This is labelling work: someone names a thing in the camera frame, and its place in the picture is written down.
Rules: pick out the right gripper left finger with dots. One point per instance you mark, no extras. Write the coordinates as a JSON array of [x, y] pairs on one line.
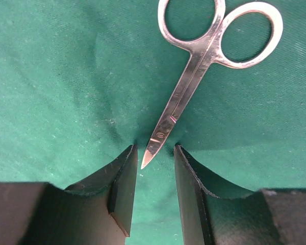
[[95, 210]]

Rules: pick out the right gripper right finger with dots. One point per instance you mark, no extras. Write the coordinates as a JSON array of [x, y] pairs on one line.
[[216, 211]]

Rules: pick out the silver surgical scissors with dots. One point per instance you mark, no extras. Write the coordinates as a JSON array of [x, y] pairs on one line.
[[204, 51]]

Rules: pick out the green surgical drape cloth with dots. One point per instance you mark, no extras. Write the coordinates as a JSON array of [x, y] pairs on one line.
[[82, 80]]

